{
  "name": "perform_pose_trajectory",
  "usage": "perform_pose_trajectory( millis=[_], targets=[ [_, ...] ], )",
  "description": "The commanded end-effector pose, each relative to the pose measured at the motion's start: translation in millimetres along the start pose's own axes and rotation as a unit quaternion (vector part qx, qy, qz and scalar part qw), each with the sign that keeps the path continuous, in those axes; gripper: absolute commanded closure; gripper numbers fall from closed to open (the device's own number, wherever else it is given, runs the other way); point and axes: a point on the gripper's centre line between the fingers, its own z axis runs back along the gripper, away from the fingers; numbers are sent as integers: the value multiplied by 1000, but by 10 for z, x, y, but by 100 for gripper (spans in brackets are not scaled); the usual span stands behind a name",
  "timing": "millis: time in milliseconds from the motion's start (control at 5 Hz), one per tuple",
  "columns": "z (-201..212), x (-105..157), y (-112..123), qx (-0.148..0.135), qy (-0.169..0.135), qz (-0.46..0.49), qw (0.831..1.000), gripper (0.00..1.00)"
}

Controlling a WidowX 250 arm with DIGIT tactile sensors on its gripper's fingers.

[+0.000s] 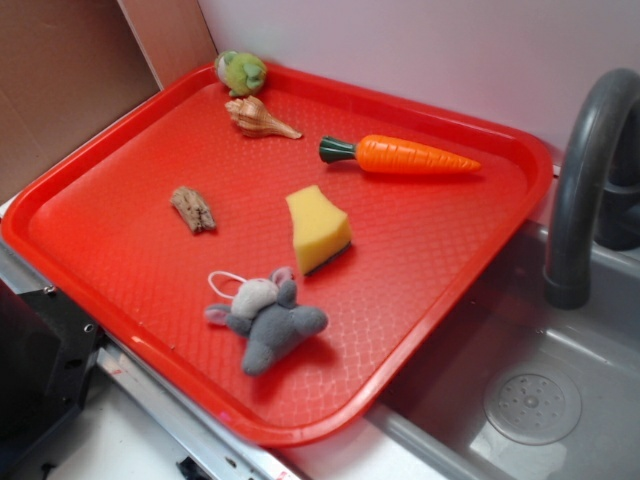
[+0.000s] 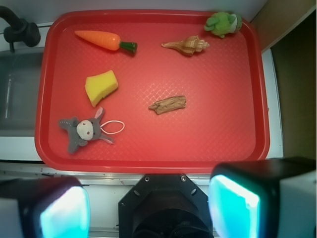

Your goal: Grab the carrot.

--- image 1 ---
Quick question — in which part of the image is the brown cardboard panel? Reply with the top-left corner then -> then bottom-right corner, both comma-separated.
1,1 -> 216,202

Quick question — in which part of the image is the green plush frog toy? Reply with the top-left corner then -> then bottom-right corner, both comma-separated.
214,50 -> 268,98

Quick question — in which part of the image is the brown wood bark piece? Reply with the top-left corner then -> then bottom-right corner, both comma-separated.
170,186 -> 217,234

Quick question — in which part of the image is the red plastic tray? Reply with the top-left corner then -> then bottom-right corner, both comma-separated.
1,65 -> 552,447

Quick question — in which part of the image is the black metal bracket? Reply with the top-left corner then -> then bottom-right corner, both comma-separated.
1,285 -> 101,470

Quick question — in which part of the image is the orange plastic toy carrot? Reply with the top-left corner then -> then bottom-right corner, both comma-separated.
319,135 -> 482,175

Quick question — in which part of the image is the grey plush mouse toy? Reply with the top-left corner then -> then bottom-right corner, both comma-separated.
204,267 -> 328,377

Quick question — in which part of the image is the grey toy faucet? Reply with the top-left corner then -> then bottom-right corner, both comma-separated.
544,68 -> 639,310

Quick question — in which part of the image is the yellow sponge with dark base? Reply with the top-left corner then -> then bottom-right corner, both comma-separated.
286,185 -> 352,276

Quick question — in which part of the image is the tan spiral seashell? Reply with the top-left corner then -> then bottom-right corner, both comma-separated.
225,96 -> 303,140

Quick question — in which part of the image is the grey plastic toy sink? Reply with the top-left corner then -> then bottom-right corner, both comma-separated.
364,219 -> 640,480

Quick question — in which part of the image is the silver aluminium frame rail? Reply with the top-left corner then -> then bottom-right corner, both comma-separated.
0,239 -> 306,480

